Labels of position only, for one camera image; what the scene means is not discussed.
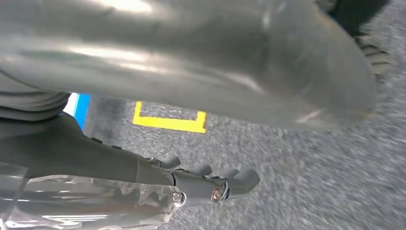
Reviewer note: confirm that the dark treaded foot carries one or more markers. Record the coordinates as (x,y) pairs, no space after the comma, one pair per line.
(374,57)

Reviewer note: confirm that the blue metal shelf rack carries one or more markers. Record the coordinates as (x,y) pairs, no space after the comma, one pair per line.
(83,108)

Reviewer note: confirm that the yellow floor tape square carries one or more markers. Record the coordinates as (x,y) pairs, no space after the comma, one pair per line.
(168,123)

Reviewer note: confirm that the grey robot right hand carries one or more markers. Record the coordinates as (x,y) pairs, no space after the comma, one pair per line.
(190,57)

